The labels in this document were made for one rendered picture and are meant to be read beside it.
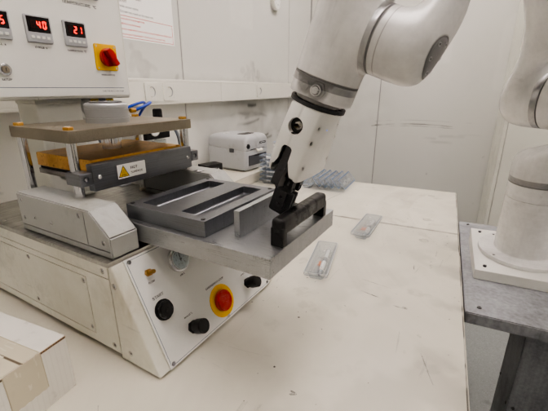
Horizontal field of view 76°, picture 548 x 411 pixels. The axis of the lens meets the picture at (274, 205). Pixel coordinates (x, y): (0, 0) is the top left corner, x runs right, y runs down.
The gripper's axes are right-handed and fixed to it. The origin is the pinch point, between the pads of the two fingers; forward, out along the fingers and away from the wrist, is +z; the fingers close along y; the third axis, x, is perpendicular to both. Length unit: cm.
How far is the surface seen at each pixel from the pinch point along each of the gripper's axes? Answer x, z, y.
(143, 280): 12.3, 17.6, -13.4
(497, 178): -50, 23, 214
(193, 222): 7.8, 4.9, -10.1
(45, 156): 43.3, 11.3, -10.3
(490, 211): -57, 44, 213
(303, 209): -4.0, -1.1, -1.3
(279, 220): -3.3, -1.0, -7.4
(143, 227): 16.2, 10.5, -11.1
